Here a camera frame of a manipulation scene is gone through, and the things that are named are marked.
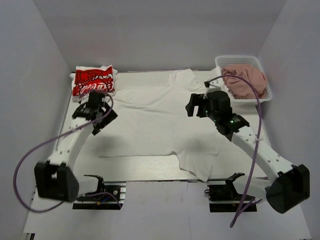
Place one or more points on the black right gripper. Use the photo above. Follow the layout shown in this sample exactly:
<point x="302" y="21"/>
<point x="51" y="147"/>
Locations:
<point x="194" y="105"/>

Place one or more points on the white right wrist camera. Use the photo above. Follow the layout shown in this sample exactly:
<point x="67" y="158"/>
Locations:
<point x="208" y="83"/>

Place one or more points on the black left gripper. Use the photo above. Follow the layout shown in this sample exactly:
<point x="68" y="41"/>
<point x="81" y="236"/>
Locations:
<point x="105" y="120"/>

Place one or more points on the white t-shirt black graphic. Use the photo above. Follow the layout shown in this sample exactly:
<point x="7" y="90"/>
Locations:
<point x="152" y="121"/>

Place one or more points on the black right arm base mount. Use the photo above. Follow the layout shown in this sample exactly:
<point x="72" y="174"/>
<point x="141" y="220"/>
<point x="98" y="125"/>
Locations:
<point x="223" y="197"/>

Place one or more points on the folded red coca-cola t-shirt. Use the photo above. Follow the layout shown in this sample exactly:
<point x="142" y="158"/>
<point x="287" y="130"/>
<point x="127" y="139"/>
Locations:
<point x="92" y="78"/>

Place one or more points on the white plastic basket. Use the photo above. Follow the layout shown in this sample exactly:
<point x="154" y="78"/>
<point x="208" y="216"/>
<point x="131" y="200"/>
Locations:
<point x="223" y="61"/>

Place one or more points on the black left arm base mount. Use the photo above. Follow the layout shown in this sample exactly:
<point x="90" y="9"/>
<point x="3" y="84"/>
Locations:
<point x="107" y="196"/>

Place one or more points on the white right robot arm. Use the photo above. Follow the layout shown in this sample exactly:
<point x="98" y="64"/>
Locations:
<point x="286" y="185"/>

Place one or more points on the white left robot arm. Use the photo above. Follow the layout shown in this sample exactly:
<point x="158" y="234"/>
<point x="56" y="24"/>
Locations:
<point x="54" y="177"/>

